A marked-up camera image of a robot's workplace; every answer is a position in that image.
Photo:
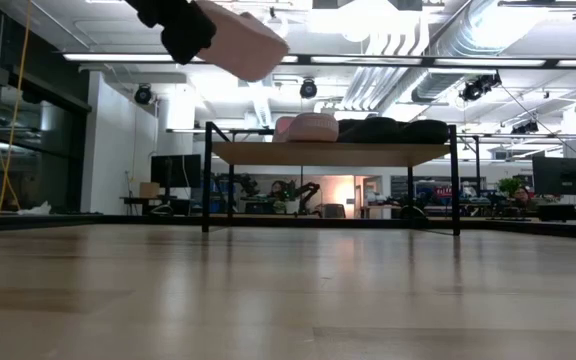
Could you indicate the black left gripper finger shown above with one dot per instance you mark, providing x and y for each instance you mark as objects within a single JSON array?
[{"x": 188, "y": 42}]

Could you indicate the pink rubber slide sandal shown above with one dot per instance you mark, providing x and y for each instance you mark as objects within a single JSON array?
[
  {"x": 248, "y": 45},
  {"x": 310, "y": 129}
]

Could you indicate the black rubber slide sandal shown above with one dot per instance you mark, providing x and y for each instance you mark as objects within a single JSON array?
[
  {"x": 425, "y": 132},
  {"x": 370, "y": 131}
]

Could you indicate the black background robot arm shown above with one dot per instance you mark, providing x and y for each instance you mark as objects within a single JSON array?
[{"x": 308, "y": 190}]

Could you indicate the black round ceiling spotlight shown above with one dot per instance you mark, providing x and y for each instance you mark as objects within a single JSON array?
[
  {"x": 308, "y": 89},
  {"x": 143, "y": 94}
]

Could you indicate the black monitor on desk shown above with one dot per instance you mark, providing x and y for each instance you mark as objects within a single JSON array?
[{"x": 175, "y": 170}]

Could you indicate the brown cardboard box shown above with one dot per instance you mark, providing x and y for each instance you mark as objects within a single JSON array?
[{"x": 149, "y": 190}]

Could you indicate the person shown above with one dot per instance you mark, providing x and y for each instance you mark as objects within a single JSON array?
[
  {"x": 521, "y": 195},
  {"x": 275, "y": 190}
]

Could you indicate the long linear light bar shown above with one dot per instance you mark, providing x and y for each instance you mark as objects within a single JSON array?
[{"x": 368, "y": 60}]

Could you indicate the white plastic bag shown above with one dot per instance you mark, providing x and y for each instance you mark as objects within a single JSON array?
[{"x": 35, "y": 209}]

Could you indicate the black ceiling spotlight cluster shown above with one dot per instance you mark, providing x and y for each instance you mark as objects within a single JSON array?
[
  {"x": 524, "y": 128},
  {"x": 478, "y": 87}
]

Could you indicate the green potted plant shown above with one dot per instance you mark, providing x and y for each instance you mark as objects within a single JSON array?
[{"x": 510, "y": 186}]

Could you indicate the black ceiling track fixture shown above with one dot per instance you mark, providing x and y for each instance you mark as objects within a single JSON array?
[{"x": 543, "y": 3}]

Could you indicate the large black monitor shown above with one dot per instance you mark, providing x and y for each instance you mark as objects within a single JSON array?
[{"x": 560, "y": 175}]

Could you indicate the wooden shelf with black frame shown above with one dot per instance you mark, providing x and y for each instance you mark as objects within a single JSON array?
[{"x": 328, "y": 155}]

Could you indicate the black table frame rail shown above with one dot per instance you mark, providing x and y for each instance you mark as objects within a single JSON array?
[{"x": 68, "y": 220}]

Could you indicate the silver ventilation duct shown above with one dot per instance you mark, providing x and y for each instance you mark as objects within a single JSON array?
[{"x": 438, "y": 85}]

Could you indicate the black metal frame post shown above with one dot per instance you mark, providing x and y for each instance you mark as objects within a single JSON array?
[{"x": 478, "y": 155}]

